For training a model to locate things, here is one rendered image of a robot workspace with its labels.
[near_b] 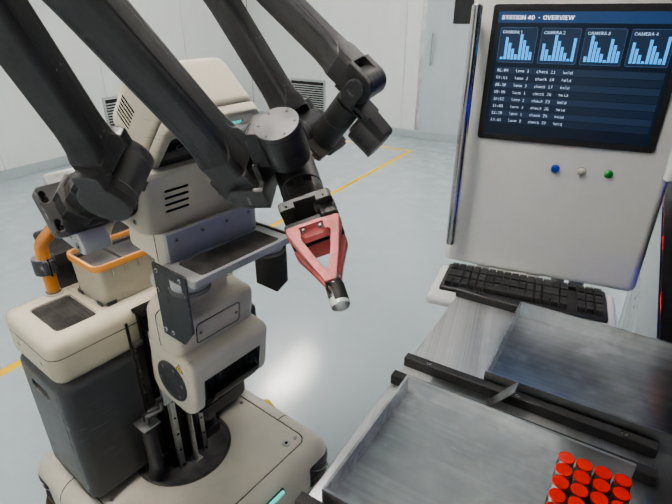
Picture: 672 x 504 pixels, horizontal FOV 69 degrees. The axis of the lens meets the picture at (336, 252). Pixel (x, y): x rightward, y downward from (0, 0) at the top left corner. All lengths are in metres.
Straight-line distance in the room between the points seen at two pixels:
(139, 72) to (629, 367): 0.92
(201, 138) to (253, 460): 1.13
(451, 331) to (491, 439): 0.28
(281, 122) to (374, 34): 6.01
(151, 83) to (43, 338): 0.82
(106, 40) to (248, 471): 1.24
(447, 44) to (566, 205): 4.94
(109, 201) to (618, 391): 0.88
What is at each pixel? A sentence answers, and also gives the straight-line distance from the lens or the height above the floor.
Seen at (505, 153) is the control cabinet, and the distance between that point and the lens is 1.36.
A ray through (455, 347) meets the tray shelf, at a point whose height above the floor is 0.88.
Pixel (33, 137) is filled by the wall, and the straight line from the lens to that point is 5.78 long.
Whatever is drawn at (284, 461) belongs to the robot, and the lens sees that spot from 1.56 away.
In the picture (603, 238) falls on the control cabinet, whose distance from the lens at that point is 1.42.
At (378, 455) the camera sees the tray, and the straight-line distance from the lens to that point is 0.78.
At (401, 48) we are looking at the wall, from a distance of 6.44.
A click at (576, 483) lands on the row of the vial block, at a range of 0.75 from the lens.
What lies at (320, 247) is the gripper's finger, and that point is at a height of 1.20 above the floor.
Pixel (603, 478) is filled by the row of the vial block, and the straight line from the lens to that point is 0.77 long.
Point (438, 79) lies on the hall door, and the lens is 6.27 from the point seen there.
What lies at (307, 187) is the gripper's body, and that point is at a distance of 0.62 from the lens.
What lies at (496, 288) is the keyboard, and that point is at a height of 0.83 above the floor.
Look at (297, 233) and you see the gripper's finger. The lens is 0.57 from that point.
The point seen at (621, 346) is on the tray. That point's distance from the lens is 1.11.
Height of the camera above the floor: 1.47
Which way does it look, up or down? 26 degrees down
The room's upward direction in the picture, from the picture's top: straight up
